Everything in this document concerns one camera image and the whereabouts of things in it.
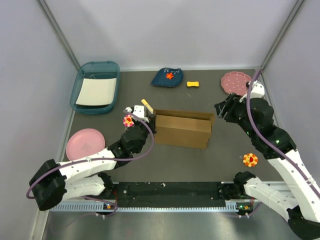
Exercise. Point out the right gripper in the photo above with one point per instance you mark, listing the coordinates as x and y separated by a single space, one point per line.
232 101

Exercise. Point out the plain pink plate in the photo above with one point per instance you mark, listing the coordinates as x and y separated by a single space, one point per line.
84 143

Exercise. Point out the white paper sheet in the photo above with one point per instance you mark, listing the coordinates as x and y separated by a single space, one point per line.
97 92

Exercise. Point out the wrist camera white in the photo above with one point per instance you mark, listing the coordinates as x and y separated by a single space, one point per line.
139 111
257 90

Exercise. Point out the yellow pink marker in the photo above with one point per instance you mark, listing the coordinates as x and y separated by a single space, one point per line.
147 105

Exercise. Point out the aluminium frame profile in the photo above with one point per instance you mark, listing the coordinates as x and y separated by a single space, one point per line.
108 206

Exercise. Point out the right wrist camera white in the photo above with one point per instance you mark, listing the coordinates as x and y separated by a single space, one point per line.
257 90

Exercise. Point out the dark blue fish dish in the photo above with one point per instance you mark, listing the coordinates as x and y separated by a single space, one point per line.
168 77

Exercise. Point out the pink dotted plate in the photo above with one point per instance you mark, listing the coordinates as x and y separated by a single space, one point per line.
235 82

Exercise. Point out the yellow bone sponge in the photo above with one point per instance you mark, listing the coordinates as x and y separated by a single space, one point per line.
192 84

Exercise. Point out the teal plastic bin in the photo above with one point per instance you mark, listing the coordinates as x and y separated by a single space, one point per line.
95 70

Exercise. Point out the orange yellow flower charm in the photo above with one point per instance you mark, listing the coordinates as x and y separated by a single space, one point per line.
249 160

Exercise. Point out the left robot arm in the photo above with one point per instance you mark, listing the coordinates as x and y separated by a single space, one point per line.
55 182

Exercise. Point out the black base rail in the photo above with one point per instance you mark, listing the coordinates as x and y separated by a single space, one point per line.
174 194

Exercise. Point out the brown cardboard box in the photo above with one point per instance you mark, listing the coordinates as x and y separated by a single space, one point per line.
190 129

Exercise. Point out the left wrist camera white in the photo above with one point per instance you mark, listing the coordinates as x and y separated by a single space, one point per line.
139 111

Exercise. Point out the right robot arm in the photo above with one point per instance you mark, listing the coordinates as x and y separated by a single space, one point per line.
302 210

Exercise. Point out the pink flower charm left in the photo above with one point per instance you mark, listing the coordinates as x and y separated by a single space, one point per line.
128 121

